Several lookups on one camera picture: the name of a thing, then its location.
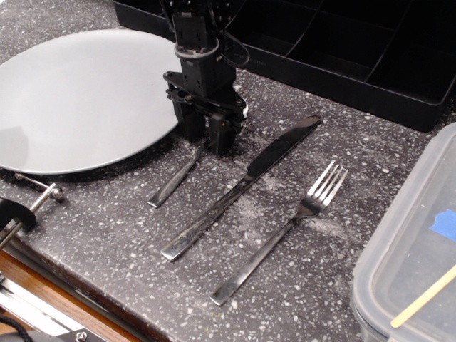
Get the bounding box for black divided organizer tray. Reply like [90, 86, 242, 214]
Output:
[114, 1, 455, 132]

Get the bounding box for silver metal spoon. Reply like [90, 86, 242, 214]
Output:
[147, 138, 211, 208]

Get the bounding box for wooden stick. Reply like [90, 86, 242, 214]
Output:
[390, 266, 455, 328]

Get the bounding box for silver metal fork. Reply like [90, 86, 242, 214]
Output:
[210, 161, 348, 306]

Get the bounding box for grey round plate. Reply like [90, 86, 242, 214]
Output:
[1, 29, 180, 175]

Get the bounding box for silver table knife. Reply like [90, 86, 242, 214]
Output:
[160, 115, 321, 261]

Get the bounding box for metal bracket with screw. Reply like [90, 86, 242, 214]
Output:
[52, 328, 106, 342]

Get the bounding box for clear plastic container lid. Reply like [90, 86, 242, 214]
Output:
[351, 124, 455, 341]

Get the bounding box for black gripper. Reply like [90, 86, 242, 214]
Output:
[160, 1, 248, 155]

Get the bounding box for blue tape piece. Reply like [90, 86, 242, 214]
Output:
[430, 209, 456, 242]

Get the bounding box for black cable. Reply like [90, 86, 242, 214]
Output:
[0, 315, 33, 342]

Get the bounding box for metal clamp with black knob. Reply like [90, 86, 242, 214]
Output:
[1, 172, 64, 249]

